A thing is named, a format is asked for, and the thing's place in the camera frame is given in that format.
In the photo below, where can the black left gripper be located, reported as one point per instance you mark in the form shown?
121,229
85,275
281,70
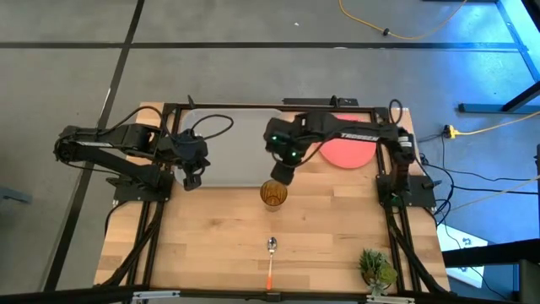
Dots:
187,150

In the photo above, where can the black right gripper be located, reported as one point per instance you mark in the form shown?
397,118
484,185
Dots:
282,141

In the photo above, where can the amber ribbed plastic cup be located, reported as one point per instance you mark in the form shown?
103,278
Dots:
273,194

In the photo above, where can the coral red round plate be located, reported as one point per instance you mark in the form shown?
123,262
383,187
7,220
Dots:
350,154

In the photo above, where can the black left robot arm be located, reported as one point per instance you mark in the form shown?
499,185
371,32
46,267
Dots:
122,152

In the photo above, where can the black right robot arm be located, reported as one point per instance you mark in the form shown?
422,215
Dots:
363,135

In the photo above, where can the grey plastic tray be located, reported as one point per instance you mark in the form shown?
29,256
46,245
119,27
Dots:
240,152

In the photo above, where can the black bar at table edge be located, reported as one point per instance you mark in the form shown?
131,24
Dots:
320,101

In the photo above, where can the small green succulent plant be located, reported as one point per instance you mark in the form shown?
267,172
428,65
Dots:
376,270

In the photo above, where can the white printed paper sheet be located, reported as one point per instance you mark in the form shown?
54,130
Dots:
462,249

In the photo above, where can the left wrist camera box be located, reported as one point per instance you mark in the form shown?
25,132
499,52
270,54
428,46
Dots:
187,139

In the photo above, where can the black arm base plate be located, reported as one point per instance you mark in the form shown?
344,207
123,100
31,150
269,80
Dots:
417,192
143,190

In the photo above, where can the black aluminium table frame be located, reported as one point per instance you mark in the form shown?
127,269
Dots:
147,245

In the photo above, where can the black floor stand frame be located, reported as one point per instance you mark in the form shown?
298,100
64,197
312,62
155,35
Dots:
521,63

